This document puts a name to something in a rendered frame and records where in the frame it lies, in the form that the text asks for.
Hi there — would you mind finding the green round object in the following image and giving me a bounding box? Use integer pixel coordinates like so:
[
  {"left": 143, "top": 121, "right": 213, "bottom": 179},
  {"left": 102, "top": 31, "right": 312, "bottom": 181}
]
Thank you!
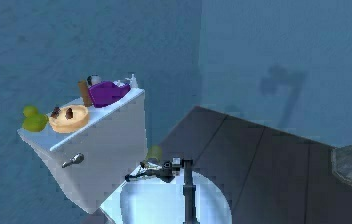
[{"left": 145, "top": 144, "right": 164, "bottom": 163}]

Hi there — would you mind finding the brown cylinder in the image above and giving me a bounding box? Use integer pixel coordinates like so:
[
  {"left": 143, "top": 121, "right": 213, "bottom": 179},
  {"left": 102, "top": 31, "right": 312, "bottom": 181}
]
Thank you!
[{"left": 77, "top": 79, "right": 94, "bottom": 108}]

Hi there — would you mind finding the grey flush lever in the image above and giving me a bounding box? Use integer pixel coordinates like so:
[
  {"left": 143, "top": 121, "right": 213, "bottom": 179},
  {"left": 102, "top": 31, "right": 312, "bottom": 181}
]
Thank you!
[{"left": 61, "top": 152, "right": 85, "bottom": 169}]

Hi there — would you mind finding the black and white round object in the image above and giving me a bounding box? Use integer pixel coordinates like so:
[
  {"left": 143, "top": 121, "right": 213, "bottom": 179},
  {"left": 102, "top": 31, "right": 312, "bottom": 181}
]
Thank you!
[{"left": 86, "top": 74, "right": 103, "bottom": 87}]

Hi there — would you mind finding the grey stone basin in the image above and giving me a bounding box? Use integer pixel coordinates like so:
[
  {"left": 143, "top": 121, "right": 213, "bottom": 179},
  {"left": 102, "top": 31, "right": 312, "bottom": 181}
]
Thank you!
[{"left": 330, "top": 59, "right": 352, "bottom": 192}]

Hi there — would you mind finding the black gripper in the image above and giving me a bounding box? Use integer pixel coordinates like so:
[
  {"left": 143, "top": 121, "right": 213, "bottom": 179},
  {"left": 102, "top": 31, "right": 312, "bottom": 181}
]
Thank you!
[{"left": 124, "top": 160, "right": 175, "bottom": 184}]

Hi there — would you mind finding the white spray bottle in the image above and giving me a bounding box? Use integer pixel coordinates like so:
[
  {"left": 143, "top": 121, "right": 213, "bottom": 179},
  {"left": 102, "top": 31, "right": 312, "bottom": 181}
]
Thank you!
[{"left": 125, "top": 73, "right": 140, "bottom": 90}]

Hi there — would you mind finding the white toilet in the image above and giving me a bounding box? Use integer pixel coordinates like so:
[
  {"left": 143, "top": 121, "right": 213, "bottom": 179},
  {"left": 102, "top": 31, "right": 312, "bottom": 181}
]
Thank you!
[{"left": 16, "top": 87, "right": 234, "bottom": 224}]

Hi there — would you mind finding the green rubber duck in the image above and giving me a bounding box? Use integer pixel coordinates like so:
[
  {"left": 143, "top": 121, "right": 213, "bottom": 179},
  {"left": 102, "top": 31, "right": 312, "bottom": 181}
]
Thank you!
[{"left": 21, "top": 105, "right": 50, "bottom": 133}]

